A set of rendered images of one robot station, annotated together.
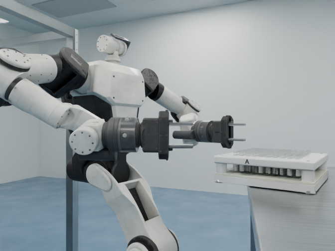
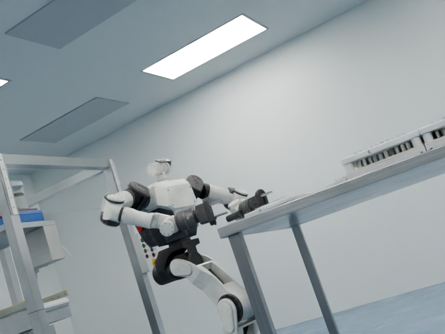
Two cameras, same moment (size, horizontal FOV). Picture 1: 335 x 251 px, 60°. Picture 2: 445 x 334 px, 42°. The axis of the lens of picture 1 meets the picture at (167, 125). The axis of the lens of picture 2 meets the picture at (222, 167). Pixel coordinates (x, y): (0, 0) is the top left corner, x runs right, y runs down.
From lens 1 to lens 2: 1.80 m
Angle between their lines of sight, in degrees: 10
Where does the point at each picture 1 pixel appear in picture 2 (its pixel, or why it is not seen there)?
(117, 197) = (198, 275)
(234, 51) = (302, 106)
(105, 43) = (154, 168)
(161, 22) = (193, 100)
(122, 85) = (176, 194)
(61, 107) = (149, 215)
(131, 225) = (215, 291)
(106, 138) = (178, 222)
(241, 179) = not seen: hidden behind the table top
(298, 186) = not seen: hidden behind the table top
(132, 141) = (193, 219)
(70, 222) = not seen: outside the picture
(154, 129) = (202, 209)
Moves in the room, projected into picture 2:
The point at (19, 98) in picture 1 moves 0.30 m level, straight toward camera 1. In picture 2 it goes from (126, 217) to (142, 201)
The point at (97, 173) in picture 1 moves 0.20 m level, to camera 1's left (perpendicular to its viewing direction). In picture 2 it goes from (179, 264) to (140, 278)
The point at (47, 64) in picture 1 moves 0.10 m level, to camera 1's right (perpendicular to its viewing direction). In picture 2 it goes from (127, 196) to (148, 189)
